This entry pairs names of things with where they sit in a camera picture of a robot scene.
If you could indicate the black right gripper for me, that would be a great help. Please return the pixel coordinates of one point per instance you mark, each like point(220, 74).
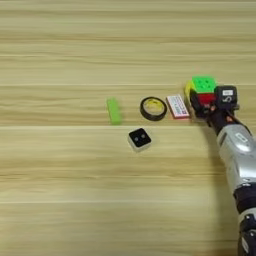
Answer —
point(221, 118)

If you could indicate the white and red small box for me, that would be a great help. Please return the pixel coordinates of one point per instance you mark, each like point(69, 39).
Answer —
point(177, 106)

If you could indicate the colourful puzzle cube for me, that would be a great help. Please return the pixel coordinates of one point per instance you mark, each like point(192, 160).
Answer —
point(203, 84)

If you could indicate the small black and white cube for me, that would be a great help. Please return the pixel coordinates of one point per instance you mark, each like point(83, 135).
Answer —
point(139, 138)

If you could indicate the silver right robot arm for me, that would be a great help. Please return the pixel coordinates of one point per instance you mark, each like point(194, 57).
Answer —
point(238, 156)

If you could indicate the black box with white label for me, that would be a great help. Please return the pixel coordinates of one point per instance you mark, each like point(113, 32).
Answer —
point(226, 96)

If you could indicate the black tape roll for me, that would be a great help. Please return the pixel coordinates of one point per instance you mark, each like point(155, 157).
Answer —
point(142, 110)

